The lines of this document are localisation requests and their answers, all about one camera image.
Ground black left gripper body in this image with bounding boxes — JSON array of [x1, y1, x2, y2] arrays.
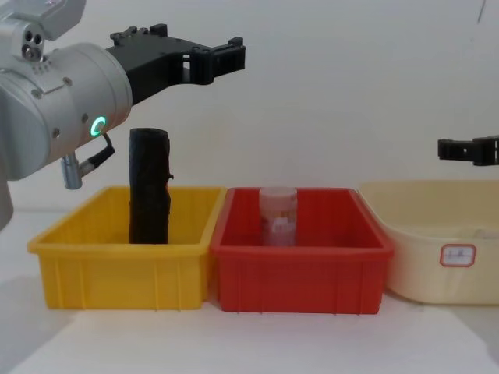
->
[[104, 23, 196, 108]]

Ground black bag roll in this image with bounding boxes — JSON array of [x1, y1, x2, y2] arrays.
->
[[128, 127, 175, 246]]

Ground cream plastic basin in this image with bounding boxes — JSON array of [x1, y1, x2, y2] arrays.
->
[[357, 179, 499, 306]]

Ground clear plastic jar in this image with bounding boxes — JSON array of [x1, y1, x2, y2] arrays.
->
[[258, 186, 299, 248]]

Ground yellow plastic bin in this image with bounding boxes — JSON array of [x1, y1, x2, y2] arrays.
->
[[27, 185, 228, 312]]

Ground red plastic bin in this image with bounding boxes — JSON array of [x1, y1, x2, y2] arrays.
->
[[209, 186, 395, 315]]

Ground white table cloth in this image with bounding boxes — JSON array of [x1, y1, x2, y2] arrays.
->
[[0, 268, 499, 374]]

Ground thin dark cable silver plug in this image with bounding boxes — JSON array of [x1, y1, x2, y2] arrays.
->
[[59, 132, 116, 190]]

